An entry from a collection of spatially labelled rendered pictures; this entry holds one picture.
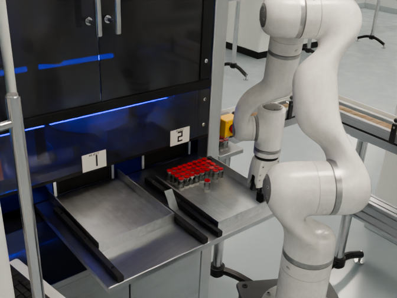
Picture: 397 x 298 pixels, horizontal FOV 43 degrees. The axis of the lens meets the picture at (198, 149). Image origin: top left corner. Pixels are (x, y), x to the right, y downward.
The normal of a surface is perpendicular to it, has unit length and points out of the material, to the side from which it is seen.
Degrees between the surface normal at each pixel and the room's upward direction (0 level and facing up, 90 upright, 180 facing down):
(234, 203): 0
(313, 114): 72
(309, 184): 52
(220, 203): 0
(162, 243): 0
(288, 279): 90
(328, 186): 56
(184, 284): 90
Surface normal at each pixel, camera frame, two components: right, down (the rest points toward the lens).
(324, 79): 0.18, -0.10
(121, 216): 0.04, -0.90
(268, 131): -0.07, 0.42
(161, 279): 0.62, 0.37
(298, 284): -0.40, 0.39
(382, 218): -0.78, 0.25
